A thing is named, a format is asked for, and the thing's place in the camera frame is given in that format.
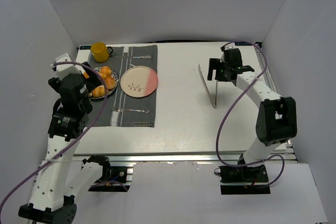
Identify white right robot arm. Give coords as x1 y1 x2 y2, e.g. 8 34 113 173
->
207 46 297 186

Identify silver metal tongs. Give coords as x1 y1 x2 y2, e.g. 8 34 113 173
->
198 65 218 109

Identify round sesame bun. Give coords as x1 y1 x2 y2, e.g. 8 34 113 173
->
105 77 117 90

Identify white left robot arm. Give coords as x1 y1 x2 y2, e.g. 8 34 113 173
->
18 61 111 223

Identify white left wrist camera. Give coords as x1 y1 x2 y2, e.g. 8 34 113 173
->
50 53 81 80

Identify grey striped placemat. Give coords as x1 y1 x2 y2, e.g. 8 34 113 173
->
79 45 159 127

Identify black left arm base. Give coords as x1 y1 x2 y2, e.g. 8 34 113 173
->
81 155 130 192

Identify striped crescent bread roll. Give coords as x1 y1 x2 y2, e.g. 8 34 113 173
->
89 85 105 98

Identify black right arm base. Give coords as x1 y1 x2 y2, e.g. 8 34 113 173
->
214 165 270 195

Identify cream and pink plate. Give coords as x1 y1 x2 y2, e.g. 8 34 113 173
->
120 66 159 98

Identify yellow enamel mug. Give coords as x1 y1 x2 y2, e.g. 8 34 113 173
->
90 42 113 63

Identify blue floral plate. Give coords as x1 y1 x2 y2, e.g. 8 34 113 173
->
90 66 119 101

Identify silver fork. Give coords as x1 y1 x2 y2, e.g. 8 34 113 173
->
110 106 150 114

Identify silver table knife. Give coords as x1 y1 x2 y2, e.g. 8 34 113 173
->
112 55 152 59

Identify round golden bun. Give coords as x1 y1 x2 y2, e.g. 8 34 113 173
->
100 66 112 77

